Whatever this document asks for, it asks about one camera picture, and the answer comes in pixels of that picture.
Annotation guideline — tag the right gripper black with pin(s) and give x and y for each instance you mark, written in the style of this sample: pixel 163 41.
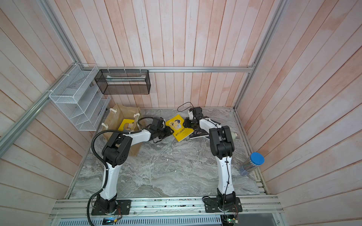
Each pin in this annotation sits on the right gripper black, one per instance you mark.
pixel 186 123

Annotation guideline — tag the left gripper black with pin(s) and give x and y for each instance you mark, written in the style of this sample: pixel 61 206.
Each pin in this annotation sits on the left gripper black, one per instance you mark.
pixel 168 129

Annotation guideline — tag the dark portrait book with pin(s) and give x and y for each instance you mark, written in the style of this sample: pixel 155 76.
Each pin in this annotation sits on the dark portrait book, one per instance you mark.
pixel 202 132

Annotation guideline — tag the yellow book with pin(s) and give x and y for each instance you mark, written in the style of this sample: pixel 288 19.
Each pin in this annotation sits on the yellow book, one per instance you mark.
pixel 127 125
pixel 180 132

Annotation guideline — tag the brown canvas tote bag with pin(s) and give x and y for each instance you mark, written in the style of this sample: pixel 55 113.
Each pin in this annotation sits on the brown canvas tote bag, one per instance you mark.
pixel 122 118

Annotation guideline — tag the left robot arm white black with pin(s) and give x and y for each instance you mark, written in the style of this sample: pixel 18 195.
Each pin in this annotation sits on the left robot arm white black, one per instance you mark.
pixel 116 152

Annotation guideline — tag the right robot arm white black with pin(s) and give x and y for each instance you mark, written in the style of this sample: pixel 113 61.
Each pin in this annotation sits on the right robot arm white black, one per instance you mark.
pixel 222 147

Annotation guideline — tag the white tape roll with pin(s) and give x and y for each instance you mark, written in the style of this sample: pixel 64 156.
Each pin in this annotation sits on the white tape roll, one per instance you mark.
pixel 234 135

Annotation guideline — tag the clear tube blue cap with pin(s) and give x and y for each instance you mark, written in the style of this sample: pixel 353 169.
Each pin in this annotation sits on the clear tube blue cap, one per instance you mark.
pixel 254 161

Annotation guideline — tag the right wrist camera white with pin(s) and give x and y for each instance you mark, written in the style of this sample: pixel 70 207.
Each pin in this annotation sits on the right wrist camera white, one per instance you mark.
pixel 191 114

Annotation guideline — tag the aluminium frame bar back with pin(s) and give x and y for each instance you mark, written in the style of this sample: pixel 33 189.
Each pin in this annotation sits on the aluminium frame bar back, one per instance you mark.
pixel 180 69

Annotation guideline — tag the black mesh wall basket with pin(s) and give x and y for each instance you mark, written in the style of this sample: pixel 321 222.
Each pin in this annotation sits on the black mesh wall basket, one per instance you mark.
pixel 123 81

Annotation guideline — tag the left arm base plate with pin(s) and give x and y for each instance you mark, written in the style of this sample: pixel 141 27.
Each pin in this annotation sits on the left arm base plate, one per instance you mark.
pixel 112 207

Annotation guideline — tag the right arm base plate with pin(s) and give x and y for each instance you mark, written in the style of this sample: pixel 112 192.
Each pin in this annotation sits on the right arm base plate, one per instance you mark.
pixel 216 205

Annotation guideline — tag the white wire mesh shelf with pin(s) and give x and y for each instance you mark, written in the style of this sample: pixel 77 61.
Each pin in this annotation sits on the white wire mesh shelf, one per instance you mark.
pixel 79 98

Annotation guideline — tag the aluminium rail front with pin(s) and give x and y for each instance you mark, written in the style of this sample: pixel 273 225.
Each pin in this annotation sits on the aluminium rail front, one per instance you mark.
pixel 172 206

